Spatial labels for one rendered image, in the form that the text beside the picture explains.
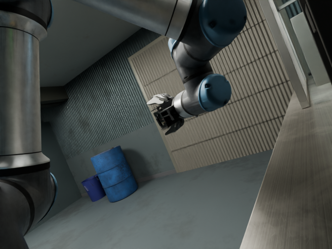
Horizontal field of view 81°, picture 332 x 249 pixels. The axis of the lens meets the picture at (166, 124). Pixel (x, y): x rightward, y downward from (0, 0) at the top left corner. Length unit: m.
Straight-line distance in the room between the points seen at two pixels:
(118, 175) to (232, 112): 2.34
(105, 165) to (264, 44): 3.26
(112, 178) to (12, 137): 3.50
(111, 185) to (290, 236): 3.72
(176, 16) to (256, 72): 2.96
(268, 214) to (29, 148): 0.43
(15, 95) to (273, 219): 0.48
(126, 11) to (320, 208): 0.40
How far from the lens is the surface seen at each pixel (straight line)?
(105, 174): 3.91
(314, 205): 0.37
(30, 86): 0.47
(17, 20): 0.49
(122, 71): 4.16
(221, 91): 0.44
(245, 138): 3.40
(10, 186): 0.41
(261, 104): 3.29
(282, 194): 0.40
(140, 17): 0.35
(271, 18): 1.03
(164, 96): 0.65
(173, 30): 0.35
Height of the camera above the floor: 1.10
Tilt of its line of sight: 2 degrees down
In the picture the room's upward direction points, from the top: 23 degrees counter-clockwise
